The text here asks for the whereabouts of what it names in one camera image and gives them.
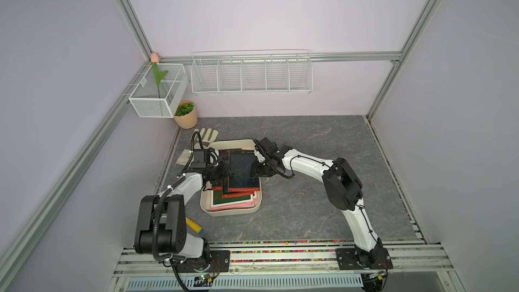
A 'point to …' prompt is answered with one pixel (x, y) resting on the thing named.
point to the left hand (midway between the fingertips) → (233, 170)
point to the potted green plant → (185, 115)
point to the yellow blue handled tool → (196, 227)
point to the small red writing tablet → (240, 179)
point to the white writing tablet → (217, 200)
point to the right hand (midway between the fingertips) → (251, 173)
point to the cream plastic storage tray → (205, 195)
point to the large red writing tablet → (242, 161)
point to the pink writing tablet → (238, 206)
